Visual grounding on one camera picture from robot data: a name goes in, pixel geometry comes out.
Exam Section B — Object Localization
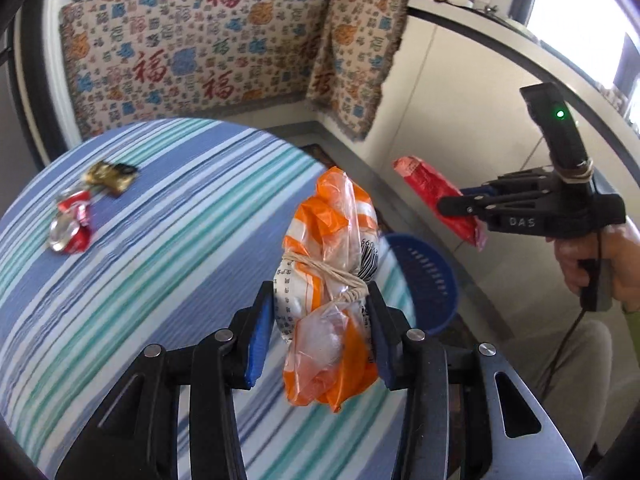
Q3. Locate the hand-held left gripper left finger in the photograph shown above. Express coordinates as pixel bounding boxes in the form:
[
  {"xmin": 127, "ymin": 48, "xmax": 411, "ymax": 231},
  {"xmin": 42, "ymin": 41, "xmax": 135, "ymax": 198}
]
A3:
[{"xmin": 55, "ymin": 280, "xmax": 277, "ymax": 480}]

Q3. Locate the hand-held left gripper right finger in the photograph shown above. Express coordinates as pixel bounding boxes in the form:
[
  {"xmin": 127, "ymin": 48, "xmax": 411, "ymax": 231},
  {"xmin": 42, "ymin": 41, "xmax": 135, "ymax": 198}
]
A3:
[{"xmin": 365, "ymin": 292, "xmax": 586, "ymax": 480}]

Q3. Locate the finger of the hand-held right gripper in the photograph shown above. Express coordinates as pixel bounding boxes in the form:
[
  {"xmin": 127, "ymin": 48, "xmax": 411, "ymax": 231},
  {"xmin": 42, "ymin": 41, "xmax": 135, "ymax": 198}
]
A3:
[
  {"xmin": 460, "ymin": 169, "xmax": 557, "ymax": 197},
  {"xmin": 437, "ymin": 182, "xmax": 557, "ymax": 220}
]

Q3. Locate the red snack packet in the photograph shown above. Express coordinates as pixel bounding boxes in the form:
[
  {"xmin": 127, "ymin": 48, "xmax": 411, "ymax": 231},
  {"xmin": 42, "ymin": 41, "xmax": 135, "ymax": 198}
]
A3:
[{"xmin": 392, "ymin": 156, "xmax": 488, "ymax": 252}]

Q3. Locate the blue plastic basket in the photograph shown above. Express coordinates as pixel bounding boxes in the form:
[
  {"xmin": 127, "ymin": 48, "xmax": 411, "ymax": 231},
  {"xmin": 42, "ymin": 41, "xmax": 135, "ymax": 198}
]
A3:
[{"xmin": 377, "ymin": 232, "xmax": 458, "ymax": 338}]

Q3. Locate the orange white plastic bag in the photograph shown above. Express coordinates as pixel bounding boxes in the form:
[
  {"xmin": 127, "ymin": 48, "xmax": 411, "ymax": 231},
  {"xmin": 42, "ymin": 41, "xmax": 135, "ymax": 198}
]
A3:
[{"xmin": 272, "ymin": 166, "xmax": 382, "ymax": 413}]

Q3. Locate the person's right hand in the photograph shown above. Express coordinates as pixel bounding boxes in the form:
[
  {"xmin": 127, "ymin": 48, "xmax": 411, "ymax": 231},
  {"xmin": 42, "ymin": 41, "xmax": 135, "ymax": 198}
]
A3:
[{"xmin": 555, "ymin": 222, "xmax": 640, "ymax": 306}]

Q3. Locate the striped tablecloth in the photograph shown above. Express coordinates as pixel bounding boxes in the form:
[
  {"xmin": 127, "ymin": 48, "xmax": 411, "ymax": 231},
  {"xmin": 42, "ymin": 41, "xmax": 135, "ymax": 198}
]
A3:
[{"xmin": 0, "ymin": 117, "xmax": 418, "ymax": 480}]

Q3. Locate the person's leg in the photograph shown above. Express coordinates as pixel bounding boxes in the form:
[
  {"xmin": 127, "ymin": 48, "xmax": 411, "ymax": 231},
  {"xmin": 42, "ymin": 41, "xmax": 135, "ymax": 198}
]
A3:
[{"xmin": 537, "ymin": 320, "xmax": 640, "ymax": 461}]

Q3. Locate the window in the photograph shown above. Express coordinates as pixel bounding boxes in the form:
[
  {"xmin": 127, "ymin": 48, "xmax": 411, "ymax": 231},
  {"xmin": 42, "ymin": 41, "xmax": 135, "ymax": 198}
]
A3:
[{"xmin": 525, "ymin": 0, "xmax": 640, "ymax": 91}]

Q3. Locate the printed blanket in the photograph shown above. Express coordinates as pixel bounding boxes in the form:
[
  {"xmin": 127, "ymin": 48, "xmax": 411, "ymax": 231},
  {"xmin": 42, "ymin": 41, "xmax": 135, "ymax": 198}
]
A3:
[
  {"xmin": 305, "ymin": 0, "xmax": 410, "ymax": 141},
  {"xmin": 59, "ymin": 0, "xmax": 336, "ymax": 141}
]

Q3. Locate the gold black foil wrapper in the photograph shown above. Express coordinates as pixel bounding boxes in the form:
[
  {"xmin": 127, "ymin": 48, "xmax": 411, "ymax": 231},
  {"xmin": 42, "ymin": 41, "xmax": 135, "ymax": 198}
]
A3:
[{"xmin": 82, "ymin": 161, "xmax": 140, "ymax": 196}]

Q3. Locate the crushed red soda can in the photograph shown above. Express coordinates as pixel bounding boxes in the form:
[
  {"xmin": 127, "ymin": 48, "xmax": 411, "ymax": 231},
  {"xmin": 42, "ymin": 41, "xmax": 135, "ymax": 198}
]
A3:
[{"xmin": 47, "ymin": 189, "xmax": 96, "ymax": 256}]

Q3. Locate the black cable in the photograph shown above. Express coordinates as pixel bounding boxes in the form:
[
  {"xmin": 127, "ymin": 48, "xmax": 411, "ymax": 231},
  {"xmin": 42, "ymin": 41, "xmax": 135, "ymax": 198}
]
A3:
[{"xmin": 542, "ymin": 305, "xmax": 590, "ymax": 401}]

